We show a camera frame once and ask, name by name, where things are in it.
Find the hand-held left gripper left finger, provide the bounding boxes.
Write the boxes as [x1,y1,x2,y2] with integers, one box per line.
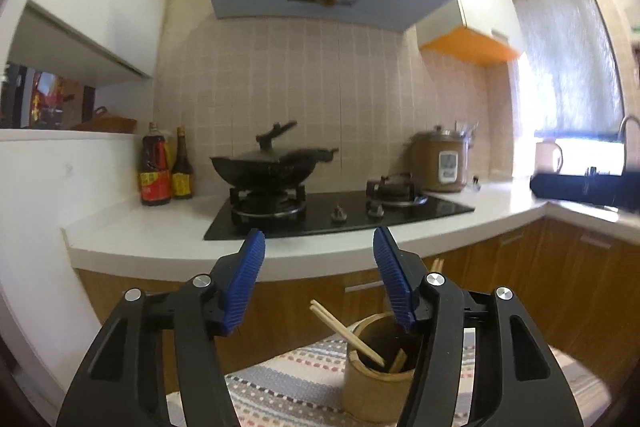
[56,228,266,427]

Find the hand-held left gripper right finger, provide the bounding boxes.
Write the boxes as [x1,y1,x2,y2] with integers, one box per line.
[372,226,585,427]

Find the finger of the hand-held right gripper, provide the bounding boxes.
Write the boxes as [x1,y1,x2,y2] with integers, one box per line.
[530,172,640,210]

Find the bamboo utensil holder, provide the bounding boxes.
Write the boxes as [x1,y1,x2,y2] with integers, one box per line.
[342,312,431,425]

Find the white kettle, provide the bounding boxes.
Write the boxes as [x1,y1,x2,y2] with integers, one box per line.
[535,141,563,175]

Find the wooden base cabinet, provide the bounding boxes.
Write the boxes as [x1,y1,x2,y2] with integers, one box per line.
[75,217,640,378]

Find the metal faucet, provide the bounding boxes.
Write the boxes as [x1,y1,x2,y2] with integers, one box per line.
[617,116,640,178]

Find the white kitchen countertop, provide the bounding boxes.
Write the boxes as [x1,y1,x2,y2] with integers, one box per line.
[62,179,640,283]

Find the black gas stove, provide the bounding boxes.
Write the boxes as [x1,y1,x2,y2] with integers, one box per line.
[203,174,476,241]

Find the striped woven tablecloth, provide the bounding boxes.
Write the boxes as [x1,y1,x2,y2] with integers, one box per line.
[165,329,613,427]

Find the black wok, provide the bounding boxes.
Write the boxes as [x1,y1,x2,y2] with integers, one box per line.
[210,146,341,188]

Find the brown rice cooker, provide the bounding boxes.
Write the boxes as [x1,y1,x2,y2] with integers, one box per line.
[409,124,473,192]

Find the small dark sauce bottle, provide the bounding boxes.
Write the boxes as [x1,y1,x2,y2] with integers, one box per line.
[171,127,195,200]

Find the window roller blind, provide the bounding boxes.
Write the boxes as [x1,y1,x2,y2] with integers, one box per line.
[515,0,628,138]

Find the large soy sauce bottle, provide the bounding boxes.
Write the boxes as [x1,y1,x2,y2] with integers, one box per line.
[139,123,172,206]

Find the brown wicker basket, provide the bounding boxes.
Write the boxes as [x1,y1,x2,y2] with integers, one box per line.
[72,107,137,132]

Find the cardboard box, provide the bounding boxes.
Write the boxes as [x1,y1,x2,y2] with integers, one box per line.
[59,79,85,104]

